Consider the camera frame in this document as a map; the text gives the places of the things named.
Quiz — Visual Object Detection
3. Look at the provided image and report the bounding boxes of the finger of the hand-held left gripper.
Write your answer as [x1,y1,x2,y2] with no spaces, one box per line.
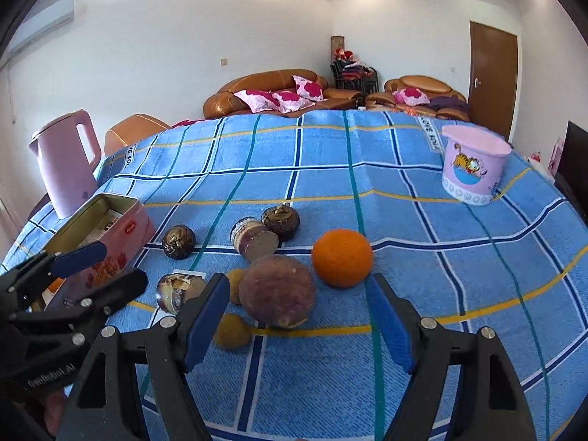
[9,267,148,332]
[18,241,108,286]

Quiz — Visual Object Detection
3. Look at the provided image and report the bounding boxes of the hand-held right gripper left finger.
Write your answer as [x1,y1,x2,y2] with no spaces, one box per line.
[55,272,230,441]

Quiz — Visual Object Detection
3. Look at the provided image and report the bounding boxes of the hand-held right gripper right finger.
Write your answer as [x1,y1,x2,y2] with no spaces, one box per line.
[365,273,538,441]

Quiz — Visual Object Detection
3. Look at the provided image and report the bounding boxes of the small yellow-brown fruit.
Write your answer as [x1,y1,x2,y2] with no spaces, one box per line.
[212,313,252,352]
[226,269,249,305]

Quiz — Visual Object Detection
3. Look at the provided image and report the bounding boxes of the pink tin box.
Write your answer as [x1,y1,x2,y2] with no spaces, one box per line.
[30,194,157,313]

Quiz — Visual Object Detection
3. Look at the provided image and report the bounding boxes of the large purple-brown round fruit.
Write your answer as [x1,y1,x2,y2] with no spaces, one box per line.
[238,254,317,330]

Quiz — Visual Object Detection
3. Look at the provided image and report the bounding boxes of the orange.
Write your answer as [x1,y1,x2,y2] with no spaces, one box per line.
[311,229,374,288]

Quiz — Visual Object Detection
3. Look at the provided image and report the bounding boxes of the white paper packet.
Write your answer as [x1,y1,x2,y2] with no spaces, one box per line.
[80,209,125,244]

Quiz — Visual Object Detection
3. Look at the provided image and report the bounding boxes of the pink electric kettle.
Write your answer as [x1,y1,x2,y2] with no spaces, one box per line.
[28,109,103,220]

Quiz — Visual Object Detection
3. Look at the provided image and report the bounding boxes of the blue plaid blanket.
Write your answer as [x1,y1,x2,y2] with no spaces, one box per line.
[0,109,588,441]

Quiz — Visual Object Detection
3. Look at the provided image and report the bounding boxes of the pink cartoon cat bucket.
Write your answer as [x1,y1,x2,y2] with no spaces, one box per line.
[441,124,513,206]

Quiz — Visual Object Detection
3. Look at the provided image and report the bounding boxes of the long brown leather sofa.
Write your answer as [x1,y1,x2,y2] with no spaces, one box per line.
[203,69,368,119]

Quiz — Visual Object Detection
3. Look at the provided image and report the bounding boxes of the purple cloth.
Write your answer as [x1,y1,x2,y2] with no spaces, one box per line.
[427,94,467,112]

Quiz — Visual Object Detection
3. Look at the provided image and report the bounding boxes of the pink floral pillow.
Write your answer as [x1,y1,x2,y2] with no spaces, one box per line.
[271,90,306,114]
[293,75,326,102]
[234,89,281,113]
[392,87,430,106]

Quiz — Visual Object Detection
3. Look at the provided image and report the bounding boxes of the short brown leather sofa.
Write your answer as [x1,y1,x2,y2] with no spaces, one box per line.
[365,76,470,122]

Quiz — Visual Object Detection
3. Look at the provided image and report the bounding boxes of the black television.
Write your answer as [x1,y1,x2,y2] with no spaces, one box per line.
[553,120,588,221]

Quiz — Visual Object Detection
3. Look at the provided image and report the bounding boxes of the stacked dark chairs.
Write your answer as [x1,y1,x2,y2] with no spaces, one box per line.
[331,57,380,95]

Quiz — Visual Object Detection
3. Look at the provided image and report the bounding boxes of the brown wooden door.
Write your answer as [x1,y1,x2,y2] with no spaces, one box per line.
[469,21,520,141]

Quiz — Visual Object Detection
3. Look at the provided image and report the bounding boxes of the white wall air conditioner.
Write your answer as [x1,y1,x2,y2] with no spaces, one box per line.
[7,0,75,56]

